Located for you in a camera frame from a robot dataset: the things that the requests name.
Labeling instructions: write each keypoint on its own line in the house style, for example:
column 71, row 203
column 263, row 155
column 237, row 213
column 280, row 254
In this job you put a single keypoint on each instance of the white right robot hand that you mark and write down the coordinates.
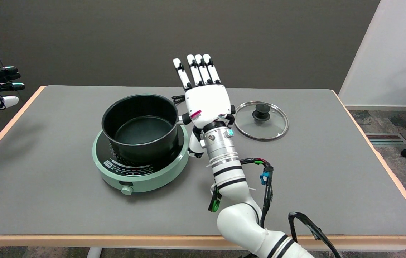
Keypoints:
column 206, row 104

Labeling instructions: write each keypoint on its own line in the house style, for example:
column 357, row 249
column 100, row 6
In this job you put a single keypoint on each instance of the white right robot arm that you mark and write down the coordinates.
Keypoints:
column 224, row 172

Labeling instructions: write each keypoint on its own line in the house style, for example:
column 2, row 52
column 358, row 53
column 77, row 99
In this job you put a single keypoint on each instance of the glass lid with black knob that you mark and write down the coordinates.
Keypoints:
column 271, row 127

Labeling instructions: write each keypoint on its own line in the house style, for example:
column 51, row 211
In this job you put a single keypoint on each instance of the mint green induction cooker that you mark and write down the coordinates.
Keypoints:
column 145, row 179

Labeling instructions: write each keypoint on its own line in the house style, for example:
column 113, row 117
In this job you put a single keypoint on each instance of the grey table mat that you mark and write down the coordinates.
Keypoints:
column 81, row 208

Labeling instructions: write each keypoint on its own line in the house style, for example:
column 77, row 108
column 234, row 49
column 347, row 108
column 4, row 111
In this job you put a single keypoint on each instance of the floor vent grille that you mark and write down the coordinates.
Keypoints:
column 385, row 139

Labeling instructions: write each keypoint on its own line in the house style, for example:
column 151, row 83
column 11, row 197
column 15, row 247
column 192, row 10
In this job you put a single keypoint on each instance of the white table leg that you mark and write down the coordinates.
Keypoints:
column 94, row 253

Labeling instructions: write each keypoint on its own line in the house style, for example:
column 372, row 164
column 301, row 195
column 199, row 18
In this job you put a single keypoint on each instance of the white partition panel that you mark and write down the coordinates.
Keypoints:
column 396, row 53

